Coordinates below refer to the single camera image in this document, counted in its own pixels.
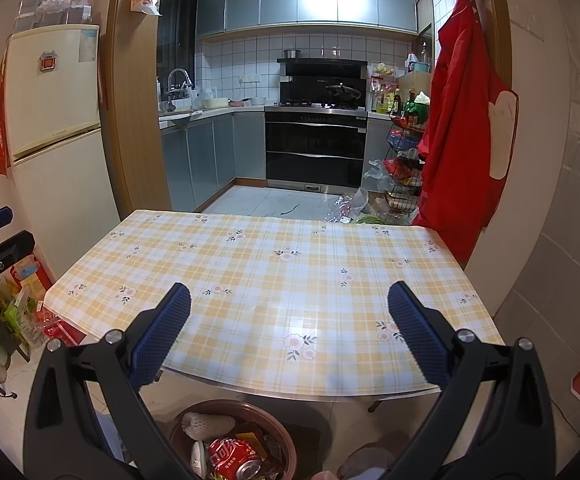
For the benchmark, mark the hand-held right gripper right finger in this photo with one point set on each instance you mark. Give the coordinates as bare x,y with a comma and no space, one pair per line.
417,332

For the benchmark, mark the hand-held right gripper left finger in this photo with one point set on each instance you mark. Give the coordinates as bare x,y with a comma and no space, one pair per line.
162,330

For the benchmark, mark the white foam net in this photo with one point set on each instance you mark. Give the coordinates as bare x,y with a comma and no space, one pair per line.
207,425

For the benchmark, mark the red drink can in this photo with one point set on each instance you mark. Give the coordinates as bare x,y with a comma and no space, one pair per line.
230,457

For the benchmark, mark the pile of colourful snack bags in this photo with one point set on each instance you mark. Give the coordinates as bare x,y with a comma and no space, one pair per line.
25,305

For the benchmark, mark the metal table leg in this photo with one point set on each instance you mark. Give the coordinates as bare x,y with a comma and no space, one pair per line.
376,405

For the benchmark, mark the yellow checkered tablecloth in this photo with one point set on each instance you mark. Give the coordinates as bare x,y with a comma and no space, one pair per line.
280,300

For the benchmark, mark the cream refrigerator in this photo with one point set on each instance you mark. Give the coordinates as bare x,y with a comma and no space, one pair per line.
55,110

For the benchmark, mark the slipper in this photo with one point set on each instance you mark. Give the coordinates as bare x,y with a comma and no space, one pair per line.
367,462

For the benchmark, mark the clear plastic bags heap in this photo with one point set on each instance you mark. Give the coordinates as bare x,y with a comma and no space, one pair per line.
352,207

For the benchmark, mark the red fridge magnet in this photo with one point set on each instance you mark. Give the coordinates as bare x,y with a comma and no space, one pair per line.
49,61

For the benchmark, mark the grey lower kitchen cabinets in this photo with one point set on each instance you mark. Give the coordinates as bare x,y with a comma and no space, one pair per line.
205,160

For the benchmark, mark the grey kitchen cabinets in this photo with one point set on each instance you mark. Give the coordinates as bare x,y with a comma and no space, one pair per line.
310,0
205,160

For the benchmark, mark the white fridge label sticker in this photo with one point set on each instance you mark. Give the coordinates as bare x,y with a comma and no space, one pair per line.
89,45

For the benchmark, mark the red apron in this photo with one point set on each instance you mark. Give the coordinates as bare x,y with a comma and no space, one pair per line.
455,135

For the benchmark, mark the black built-in oven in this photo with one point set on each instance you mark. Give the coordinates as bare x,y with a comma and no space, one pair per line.
315,150

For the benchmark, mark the pile of clear plastic containers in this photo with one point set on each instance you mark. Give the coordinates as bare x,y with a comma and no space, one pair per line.
52,7

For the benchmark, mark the chrome kitchen faucet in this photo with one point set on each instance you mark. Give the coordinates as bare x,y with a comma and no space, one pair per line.
177,82

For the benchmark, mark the white dish tub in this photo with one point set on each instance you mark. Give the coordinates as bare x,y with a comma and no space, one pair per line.
216,103

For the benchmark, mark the row of condiment bottles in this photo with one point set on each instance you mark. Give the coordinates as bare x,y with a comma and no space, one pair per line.
385,100

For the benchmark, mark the wooden box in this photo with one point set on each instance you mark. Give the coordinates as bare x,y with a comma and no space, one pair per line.
415,87

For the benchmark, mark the black wok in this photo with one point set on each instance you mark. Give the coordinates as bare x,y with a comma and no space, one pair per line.
344,92

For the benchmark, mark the dark kitchen window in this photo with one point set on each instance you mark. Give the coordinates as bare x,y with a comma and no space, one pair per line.
175,35

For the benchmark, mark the white plastic jug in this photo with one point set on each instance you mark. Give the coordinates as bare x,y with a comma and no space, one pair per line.
410,63

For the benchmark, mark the black range hood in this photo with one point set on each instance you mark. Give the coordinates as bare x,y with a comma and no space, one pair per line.
315,72

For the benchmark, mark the small steel pot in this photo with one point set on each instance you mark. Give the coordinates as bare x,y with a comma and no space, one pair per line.
292,54

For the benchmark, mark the grey upper kitchen cabinets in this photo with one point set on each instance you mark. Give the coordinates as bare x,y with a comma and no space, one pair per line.
310,0

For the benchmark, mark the wooden door frame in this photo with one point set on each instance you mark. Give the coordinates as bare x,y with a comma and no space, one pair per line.
130,135

